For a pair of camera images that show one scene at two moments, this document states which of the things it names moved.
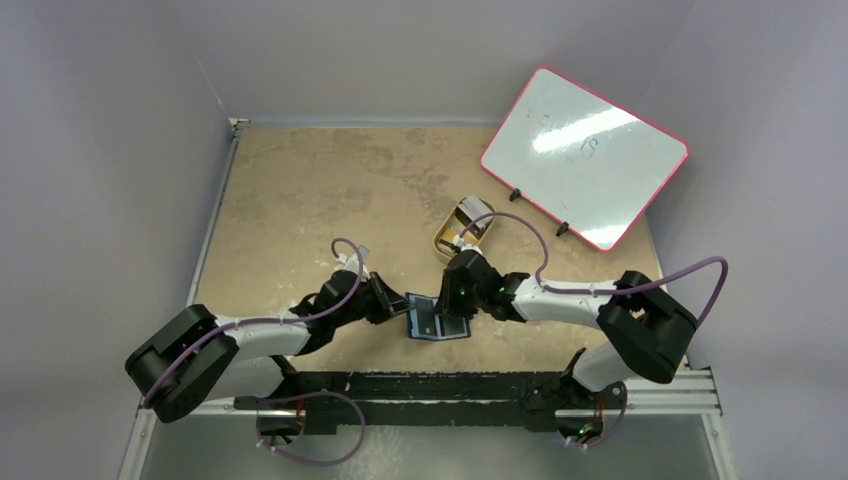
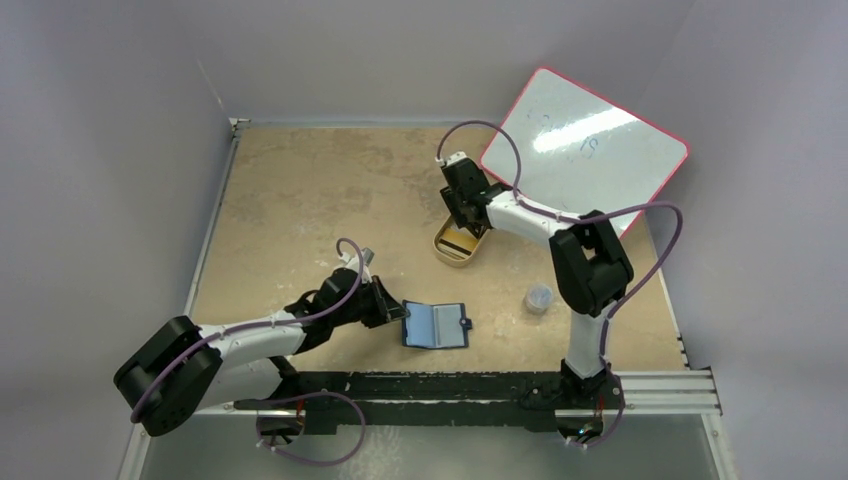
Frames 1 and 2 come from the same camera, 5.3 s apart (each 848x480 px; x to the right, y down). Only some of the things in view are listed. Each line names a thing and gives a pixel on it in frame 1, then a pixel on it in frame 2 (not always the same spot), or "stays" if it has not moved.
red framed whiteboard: x=582 y=160 stays
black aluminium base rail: x=493 y=401 stays
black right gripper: x=454 y=312 -> x=465 y=206
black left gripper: x=388 y=303 stays
